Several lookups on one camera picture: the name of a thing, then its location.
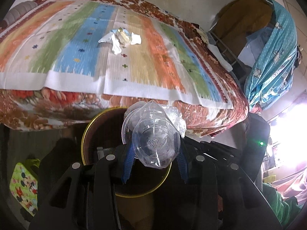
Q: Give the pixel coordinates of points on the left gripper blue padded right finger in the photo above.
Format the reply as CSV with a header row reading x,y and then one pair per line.
x,y
182,165

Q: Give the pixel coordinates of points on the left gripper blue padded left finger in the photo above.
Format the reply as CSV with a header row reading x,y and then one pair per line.
x,y
128,163

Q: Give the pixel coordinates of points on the clear plastic cup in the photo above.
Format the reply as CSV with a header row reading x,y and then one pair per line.
x,y
155,140

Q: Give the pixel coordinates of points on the yellow wrapper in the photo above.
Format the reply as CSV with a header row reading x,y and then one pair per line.
x,y
123,36

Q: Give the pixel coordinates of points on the white tissue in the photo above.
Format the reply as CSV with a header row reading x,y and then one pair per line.
x,y
112,39

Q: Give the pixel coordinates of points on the clear plastic bag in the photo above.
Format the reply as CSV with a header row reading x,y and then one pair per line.
x,y
176,117

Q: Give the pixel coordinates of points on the brown gold-rimmed trash bin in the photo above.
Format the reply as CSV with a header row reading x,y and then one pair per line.
x,y
105,131

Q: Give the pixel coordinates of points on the green sleeve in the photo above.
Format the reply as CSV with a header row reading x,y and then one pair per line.
x,y
286,210

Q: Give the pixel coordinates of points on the red floral blanket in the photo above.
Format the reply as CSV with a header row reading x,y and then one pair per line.
x,y
47,108

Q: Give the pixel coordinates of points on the metal clothes rack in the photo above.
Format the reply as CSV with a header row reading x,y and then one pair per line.
x,y
240,71

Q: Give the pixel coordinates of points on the white folded cloth on rack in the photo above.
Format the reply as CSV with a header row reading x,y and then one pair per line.
x,y
219,57

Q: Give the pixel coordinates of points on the blue patterned hanging cloth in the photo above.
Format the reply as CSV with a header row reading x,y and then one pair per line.
x,y
272,73

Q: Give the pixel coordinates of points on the Mickey Mouse green stool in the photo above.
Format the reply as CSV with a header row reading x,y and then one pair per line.
x,y
24,184

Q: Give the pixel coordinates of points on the striped colourful bed cover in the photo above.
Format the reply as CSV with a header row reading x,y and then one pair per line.
x,y
55,45

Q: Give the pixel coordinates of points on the mustard yellow hanging garment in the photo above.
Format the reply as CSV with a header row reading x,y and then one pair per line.
x,y
240,18

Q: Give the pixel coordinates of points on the grey striped bolster pillow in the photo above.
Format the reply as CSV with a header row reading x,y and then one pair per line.
x,y
17,12

